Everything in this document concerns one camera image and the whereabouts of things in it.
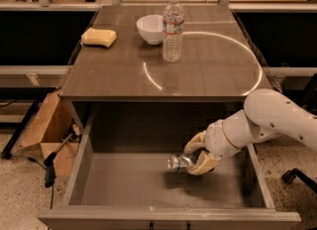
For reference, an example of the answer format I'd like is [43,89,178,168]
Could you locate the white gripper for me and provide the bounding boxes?
[183,120,240,175]

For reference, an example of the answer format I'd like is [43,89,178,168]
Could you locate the crushed silver redbull can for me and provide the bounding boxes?
[167,153,198,173]

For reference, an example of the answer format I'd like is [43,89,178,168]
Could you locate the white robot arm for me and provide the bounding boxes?
[183,88,317,175]

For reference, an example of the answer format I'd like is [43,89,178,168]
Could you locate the grey open top drawer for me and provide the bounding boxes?
[39,102,300,230]

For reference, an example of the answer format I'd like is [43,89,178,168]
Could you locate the black chair caster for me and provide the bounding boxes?
[281,168,317,193]

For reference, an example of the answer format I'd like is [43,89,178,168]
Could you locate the white bowl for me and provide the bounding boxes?
[137,15,162,45]

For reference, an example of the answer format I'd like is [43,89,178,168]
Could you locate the clear plastic water bottle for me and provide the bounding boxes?
[162,0,184,62]

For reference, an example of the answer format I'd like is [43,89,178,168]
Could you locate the cardboard box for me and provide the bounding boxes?
[21,91,79,176]

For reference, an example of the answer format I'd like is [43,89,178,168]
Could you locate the yellow sponge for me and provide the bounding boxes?
[81,28,117,48]

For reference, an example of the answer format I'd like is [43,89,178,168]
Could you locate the black table leg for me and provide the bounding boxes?
[0,101,39,160]

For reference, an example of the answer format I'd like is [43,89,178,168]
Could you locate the black handled tool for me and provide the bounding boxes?
[44,132,74,188]

